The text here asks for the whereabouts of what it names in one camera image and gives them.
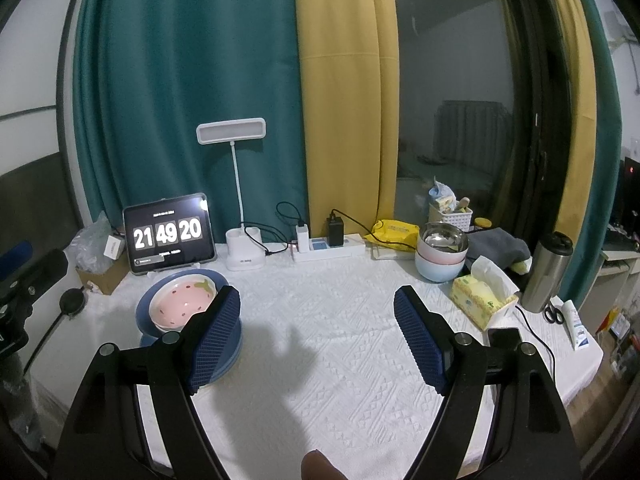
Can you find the black phone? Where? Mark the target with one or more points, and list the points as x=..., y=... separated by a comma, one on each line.
x=502, y=337

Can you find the steel thermos flask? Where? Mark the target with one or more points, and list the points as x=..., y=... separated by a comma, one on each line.
x=545, y=275

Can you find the tablet with clock display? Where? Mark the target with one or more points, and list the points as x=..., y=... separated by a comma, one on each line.
x=170, y=232

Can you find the blue white snack packet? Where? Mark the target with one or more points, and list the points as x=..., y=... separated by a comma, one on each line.
x=442, y=194

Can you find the black device with red light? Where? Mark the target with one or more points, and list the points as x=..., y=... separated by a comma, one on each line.
x=631, y=195

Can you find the white power strip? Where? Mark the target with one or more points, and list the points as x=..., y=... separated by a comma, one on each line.
x=350, y=250

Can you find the small yellow lid jar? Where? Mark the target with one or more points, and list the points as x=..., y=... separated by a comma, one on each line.
x=482, y=223

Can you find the small white box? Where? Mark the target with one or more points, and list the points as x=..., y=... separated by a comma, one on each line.
x=114, y=247

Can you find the teal curtain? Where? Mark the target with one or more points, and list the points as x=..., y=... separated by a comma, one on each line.
x=190, y=60
x=607, y=160

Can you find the grey cloth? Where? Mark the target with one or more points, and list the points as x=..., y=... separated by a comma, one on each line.
x=500, y=250

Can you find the black charger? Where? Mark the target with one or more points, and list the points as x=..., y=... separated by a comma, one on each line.
x=335, y=232

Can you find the white side desk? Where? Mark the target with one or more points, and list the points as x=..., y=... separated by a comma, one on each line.
x=620, y=260

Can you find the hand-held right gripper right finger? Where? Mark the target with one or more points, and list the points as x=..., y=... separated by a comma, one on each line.
x=420, y=345

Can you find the cardboard box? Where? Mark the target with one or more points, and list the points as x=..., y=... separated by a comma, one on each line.
x=107, y=277

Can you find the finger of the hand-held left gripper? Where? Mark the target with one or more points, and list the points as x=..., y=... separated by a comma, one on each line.
x=15, y=257
x=37, y=277

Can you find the grey radiator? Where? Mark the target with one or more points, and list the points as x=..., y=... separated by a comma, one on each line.
x=475, y=135

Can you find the white desk lamp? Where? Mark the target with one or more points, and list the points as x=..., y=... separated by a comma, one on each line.
x=230, y=131

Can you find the white cream tube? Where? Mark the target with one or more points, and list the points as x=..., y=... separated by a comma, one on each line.
x=577, y=327

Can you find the yellow wipes packet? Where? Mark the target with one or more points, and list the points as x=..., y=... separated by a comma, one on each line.
x=395, y=232

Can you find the white charger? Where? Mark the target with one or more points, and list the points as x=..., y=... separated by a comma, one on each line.
x=303, y=239

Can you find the clear plastic bag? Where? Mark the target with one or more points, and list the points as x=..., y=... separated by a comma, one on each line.
x=87, y=242

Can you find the small light blue bowl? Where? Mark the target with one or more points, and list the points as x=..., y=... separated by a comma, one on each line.
x=440, y=271

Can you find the yellow curtain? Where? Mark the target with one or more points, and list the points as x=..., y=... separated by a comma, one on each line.
x=575, y=110
x=345, y=85

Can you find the person's right hand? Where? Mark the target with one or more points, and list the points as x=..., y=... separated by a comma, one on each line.
x=320, y=467

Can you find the white plastic basket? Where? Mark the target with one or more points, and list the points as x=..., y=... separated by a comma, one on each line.
x=452, y=220

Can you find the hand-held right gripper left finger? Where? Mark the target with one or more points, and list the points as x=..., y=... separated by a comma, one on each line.
x=215, y=342

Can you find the pink strawberry bowl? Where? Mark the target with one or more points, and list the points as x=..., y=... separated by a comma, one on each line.
x=180, y=306

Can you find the blue plate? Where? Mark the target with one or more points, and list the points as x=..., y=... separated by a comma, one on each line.
x=228, y=360

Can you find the black scissors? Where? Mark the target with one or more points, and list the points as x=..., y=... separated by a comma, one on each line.
x=552, y=312

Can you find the yellow tissue pack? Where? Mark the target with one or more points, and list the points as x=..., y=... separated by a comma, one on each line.
x=475, y=302

